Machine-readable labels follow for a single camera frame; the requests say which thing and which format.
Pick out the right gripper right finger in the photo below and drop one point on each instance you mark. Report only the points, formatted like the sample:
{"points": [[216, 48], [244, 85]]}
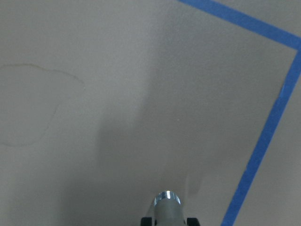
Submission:
{"points": [[192, 222]]}

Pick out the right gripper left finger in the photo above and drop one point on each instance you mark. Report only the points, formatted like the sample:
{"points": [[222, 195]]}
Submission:
{"points": [[146, 221]]}

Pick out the chrome metal pipe fitting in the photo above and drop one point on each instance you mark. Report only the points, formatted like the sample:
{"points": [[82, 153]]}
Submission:
{"points": [[168, 209]]}

